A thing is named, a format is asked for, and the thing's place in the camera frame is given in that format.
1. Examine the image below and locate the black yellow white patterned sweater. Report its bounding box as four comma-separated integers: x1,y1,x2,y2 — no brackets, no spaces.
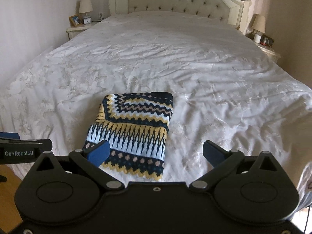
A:
83,92,174,181

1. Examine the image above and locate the white floral bedspread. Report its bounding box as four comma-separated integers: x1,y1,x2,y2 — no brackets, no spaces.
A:
1,12,311,208

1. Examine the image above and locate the cream right nightstand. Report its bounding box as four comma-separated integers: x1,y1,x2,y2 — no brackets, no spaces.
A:
245,32,281,63

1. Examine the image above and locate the cream nightstand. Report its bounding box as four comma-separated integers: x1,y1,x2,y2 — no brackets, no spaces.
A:
245,32,281,63
66,22,98,40

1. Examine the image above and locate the cream left nightstand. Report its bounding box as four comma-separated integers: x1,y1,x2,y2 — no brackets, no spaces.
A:
66,22,98,40

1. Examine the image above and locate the dark clock on right nightstand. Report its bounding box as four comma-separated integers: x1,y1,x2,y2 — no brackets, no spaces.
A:
260,34,274,47

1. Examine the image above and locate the small white alarm clock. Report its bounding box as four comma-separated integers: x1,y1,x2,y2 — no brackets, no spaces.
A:
82,16,92,25

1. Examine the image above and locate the white sheer curtain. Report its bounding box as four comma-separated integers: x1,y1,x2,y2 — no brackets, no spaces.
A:
1,0,79,86

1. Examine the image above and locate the right white table lamp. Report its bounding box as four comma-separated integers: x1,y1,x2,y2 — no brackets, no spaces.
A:
252,14,266,35

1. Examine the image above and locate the white table lamp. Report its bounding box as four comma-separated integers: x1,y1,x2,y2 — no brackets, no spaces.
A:
79,0,93,18
252,14,266,35

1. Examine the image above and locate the left white table lamp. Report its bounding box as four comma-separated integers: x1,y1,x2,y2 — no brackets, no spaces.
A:
79,0,93,18

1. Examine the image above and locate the tufted cream headboard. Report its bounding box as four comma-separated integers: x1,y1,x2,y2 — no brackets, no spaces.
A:
108,0,251,33

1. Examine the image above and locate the wooden picture frame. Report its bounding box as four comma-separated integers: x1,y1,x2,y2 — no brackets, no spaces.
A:
69,14,82,27

